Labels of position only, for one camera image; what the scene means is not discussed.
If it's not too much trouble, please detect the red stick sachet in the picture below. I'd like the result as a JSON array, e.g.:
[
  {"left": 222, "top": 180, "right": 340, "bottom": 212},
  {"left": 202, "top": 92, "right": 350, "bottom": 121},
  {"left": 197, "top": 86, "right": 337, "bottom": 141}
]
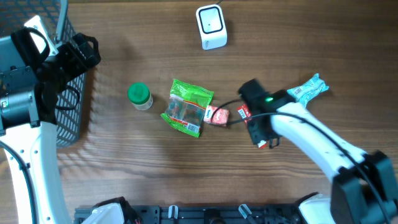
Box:
[{"left": 237, "top": 104, "right": 267, "bottom": 149}]

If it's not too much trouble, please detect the small red tissue pack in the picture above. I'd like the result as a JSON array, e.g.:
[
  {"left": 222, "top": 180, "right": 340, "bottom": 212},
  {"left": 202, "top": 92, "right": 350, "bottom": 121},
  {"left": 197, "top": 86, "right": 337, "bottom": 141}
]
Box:
[{"left": 203, "top": 105, "right": 229, "bottom": 126}]

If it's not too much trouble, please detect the light blue snack packet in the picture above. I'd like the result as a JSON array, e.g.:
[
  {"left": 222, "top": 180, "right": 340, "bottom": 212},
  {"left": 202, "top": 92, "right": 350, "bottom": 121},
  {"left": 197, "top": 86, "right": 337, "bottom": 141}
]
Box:
[{"left": 287, "top": 73, "right": 329, "bottom": 108}]

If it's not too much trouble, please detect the green lid jar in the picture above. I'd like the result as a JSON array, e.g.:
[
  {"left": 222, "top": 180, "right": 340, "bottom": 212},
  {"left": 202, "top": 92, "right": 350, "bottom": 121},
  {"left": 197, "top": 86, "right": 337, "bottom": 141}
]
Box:
[{"left": 127, "top": 82, "right": 153, "bottom": 111}]

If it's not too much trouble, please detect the green snack bag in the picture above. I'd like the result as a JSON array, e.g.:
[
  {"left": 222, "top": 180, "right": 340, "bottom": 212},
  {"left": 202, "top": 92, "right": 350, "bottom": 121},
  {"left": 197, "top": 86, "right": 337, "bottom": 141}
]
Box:
[{"left": 161, "top": 79, "right": 214, "bottom": 138}]

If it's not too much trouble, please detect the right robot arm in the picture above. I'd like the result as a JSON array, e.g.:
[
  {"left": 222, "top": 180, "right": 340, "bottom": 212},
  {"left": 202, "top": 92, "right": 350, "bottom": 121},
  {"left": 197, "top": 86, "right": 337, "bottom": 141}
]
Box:
[{"left": 238, "top": 79, "right": 397, "bottom": 223}]

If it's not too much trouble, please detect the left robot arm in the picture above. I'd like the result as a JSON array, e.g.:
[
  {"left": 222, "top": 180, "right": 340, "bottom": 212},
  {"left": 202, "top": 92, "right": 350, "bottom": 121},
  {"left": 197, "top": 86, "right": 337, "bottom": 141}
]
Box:
[{"left": 1, "top": 16, "right": 101, "bottom": 223}]

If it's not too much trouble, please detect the white barcode scanner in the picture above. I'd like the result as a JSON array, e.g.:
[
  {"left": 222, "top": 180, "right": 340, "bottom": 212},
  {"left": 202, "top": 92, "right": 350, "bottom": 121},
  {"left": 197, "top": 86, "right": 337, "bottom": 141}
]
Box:
[{"left": 196, "top": 4, "right": 228, "bottom": 50}]

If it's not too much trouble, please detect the grey plastic mesh basket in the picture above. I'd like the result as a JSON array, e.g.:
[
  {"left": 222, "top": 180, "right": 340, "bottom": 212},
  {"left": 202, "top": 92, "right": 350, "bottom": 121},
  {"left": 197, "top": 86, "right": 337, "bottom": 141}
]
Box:
[{"left": 1, "top": 0, "right": 86, "bottom": 149}]

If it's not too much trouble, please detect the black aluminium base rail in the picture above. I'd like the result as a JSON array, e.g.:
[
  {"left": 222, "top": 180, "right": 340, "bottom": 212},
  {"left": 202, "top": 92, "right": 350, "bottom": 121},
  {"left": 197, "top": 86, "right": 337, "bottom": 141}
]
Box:
[{"left": 73, "top": 203, "right": 299, "bottom": 224}]

